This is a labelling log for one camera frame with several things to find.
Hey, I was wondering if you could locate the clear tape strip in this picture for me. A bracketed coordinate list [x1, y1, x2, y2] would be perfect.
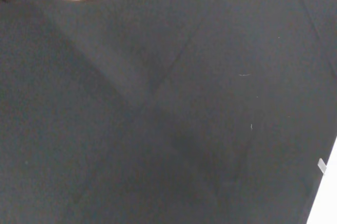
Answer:
[316, 157, 328, 175]

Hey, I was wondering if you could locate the black bench cloth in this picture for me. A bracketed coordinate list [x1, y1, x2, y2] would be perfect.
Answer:
[0, 0, 337, 224]

